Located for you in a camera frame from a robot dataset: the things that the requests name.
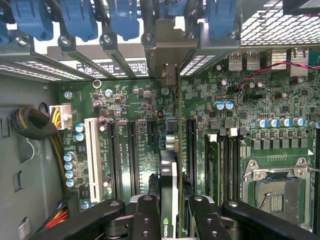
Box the green motherboard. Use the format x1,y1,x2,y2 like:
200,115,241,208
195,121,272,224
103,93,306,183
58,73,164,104
57,48,320,232

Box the black braided power cable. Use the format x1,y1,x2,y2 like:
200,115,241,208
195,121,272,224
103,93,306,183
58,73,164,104
9,107,69,194

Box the CPU socket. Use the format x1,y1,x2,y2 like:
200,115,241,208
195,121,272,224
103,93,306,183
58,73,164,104
241,157,314,231

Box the red black twisted wire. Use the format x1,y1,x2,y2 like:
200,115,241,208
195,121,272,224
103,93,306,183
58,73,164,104
235,60,320,91

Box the grey open PC case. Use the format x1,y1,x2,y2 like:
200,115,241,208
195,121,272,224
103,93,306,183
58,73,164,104
0,0,320,240

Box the white power connector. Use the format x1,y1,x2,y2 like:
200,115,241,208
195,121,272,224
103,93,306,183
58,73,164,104
48,104,74,130

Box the white expansion slot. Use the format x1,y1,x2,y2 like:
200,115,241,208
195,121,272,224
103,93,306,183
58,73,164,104
84,117,105,204

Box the short black expansion slot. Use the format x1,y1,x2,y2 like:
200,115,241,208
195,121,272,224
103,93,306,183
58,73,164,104
145,120,159,146

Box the coloured power wire bundle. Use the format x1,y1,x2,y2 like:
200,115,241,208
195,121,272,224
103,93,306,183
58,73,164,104
45,201,70,229

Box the blue card retainer clip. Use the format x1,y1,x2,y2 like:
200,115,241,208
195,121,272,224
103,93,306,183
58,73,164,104
109,0,141,42
204,0,239,39
10,0,54,42
59,0,99,43
159,0,187,20

